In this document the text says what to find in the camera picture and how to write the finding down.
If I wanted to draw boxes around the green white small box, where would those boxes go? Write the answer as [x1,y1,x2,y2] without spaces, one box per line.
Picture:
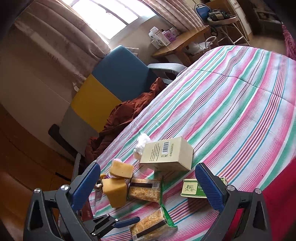
[180,177,228,199]

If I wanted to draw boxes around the oat bar packet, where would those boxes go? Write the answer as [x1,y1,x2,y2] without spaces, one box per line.
[129,205,178,240]
[127,178,163,204]

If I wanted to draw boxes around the small yellow sponge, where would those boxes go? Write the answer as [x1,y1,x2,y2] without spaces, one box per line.
[109,160,133,179]

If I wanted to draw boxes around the gold wrapped candy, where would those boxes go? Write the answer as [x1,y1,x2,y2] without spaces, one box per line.
[94,173,107,192]

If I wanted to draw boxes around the beige cardboard box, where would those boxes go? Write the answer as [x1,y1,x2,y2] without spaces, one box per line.
[139,137,193,171]

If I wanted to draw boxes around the white tissue wad on bed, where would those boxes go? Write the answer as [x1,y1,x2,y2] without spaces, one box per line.
[133,133,151,161]

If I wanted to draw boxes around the rust brown cloth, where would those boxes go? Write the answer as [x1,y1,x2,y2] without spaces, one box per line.
[85,77,167,164]

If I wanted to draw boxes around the striped pink green bedsheet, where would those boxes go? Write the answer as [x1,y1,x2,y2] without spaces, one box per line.
[96,46,295,240]

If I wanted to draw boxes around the grey yellow blue chair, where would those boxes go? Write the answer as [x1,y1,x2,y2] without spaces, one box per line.
[48,46,186,157]

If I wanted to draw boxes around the wooden side table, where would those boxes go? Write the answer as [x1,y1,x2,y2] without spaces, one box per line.
[152,25,210,67]

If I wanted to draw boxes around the pink curtain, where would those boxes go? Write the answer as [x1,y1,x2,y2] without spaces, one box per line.
[9,1,110,90]

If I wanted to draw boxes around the white boxes on table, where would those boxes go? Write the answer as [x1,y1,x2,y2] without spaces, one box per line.
[149,27,179,50]

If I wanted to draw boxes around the round stool with items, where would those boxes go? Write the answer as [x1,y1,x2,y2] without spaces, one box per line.
[194,3,249,46]

